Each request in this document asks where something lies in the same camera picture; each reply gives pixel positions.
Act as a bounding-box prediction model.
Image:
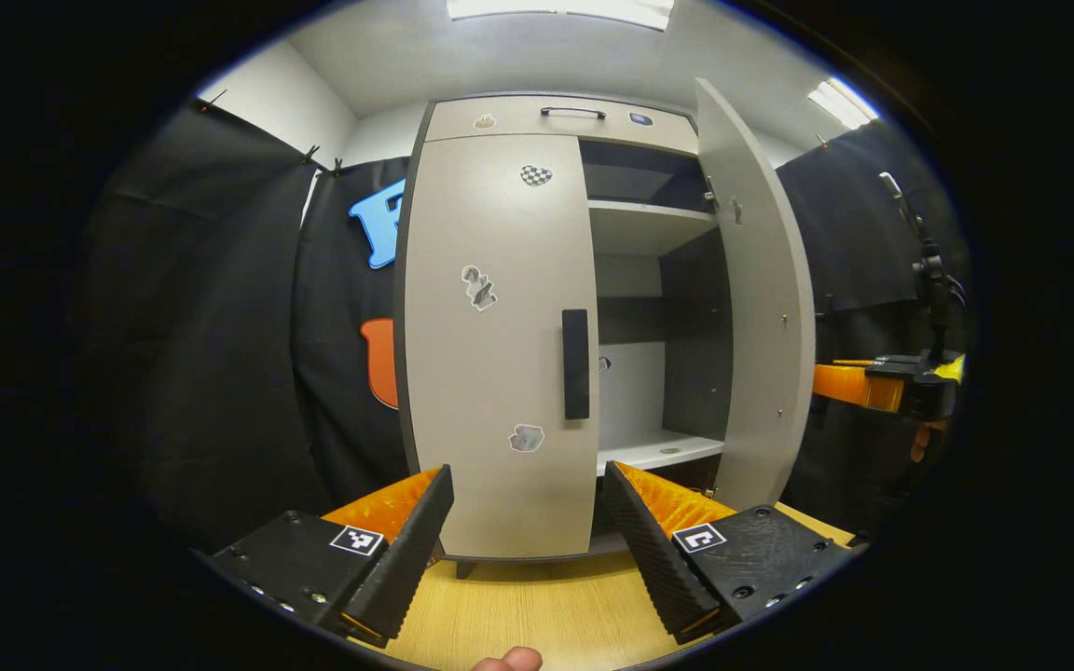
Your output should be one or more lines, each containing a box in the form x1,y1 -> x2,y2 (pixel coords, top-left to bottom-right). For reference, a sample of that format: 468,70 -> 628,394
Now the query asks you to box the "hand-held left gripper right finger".
600,459 -> 860,646

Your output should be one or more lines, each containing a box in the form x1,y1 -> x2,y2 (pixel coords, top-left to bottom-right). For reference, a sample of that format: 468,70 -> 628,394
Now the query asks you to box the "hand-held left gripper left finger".
197,463 -> 456,650

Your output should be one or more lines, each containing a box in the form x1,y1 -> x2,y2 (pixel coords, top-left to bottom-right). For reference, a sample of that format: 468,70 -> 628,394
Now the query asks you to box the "grey cabinet door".
402,133 -> 601,560
694,77 -> 818,512

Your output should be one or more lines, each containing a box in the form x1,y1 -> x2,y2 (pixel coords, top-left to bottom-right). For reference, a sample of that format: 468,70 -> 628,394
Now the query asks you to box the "black door handle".
561,308 -> 591,421

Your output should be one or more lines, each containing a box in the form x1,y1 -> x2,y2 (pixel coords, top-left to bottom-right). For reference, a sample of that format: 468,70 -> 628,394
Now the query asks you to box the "grey double-door shoe cabinet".
392,77 -> 818,579

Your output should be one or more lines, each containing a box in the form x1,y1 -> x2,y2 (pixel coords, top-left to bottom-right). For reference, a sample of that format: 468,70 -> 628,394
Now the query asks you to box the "white cabinet shelf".
596,431 -> 726,476
588,200 -> 720,257

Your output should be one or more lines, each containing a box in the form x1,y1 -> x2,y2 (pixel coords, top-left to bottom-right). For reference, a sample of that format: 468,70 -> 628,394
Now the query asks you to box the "small ceiling light panel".
807,77 -> 880,130

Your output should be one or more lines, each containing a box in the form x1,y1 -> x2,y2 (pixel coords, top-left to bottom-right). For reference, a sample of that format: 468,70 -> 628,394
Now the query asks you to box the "black backdrop cloth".
80,98 -> 976,551

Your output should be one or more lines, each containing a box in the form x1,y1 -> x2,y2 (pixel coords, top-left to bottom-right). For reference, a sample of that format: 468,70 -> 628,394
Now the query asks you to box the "long ceiling light panel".
447,0 -> 675,32

